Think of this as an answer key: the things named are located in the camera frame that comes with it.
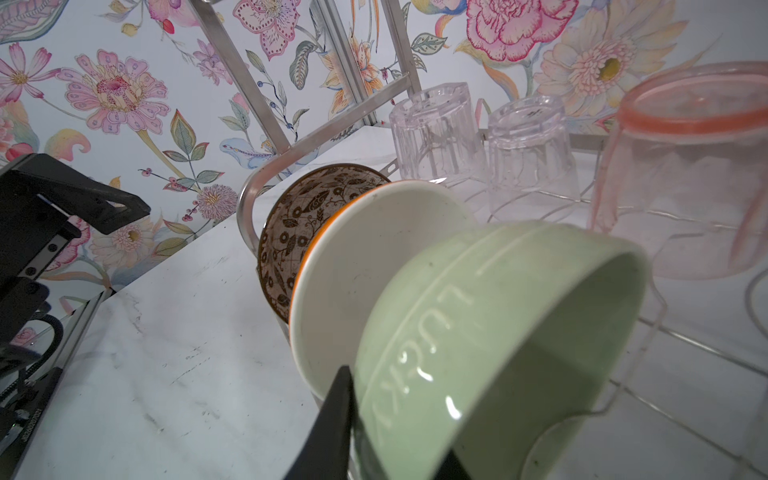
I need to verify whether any orange white bowl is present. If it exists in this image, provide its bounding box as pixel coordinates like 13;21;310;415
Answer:
289;180;477;400

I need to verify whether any chrome two-tier dish rack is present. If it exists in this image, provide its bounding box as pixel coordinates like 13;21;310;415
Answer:
190;1;767;479

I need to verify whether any red patterned bowl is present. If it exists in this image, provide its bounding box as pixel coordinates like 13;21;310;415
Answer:
257;163;389;322

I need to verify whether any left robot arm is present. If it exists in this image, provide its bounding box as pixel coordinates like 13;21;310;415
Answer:
1;153;151;479

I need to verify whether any pink tinted glass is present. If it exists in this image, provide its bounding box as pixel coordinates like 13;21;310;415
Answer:
588;61;767;280

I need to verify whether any light green bowl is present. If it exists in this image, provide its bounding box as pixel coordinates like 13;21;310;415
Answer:
353;221;650;479

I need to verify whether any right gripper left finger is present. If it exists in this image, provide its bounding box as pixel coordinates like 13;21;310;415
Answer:
284;366;356;480

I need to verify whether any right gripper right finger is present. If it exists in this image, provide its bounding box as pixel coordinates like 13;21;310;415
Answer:
433;451;471;480

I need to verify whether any clear glass middle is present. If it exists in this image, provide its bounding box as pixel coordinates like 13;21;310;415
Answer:
487;95;580;222

